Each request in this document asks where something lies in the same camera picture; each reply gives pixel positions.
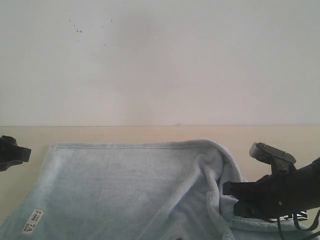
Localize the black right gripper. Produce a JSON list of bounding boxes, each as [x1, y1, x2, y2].
[[222, 156, 320, 220]]

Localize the light blue terry towel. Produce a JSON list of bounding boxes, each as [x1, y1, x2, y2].
[[0, 138, 320, 240]]

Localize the white towel care label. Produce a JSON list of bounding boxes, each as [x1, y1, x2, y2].
[[22, 209, 44, 234]]

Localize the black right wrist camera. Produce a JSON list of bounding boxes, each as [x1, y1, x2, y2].
[[249, 142, 296, 174]]

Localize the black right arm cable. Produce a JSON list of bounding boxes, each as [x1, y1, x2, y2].
[[267, 207, 320, 240]]

